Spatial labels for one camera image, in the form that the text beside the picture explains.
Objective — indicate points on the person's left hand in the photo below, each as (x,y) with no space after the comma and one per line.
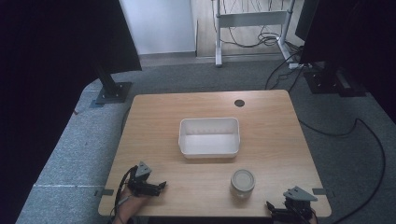
(129,207)

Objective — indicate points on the black curtain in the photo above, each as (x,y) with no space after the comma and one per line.
(46,62)
(355,37)

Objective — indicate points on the grey table bracket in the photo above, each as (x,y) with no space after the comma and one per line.
(104,192)
(322,191)

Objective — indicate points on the white plastic bin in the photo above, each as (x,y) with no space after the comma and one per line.
(209,141)

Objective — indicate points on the white panel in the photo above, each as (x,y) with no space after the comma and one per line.
(158,25)

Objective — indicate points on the glass jar with grey lid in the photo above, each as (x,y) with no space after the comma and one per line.
(243,183)

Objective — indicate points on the white desk frame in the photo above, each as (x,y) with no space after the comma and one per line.
(249,18)

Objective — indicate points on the white power strip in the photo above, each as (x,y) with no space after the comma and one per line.
(295,65)

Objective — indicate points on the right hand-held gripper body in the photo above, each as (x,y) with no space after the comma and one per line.
(299,199)

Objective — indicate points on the person's right hand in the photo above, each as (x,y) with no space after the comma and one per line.
(313,217)

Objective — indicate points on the black stand with base plate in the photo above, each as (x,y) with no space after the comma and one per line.
(110,88)
(330,82)

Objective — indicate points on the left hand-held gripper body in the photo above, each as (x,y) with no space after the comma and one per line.
(139,182)

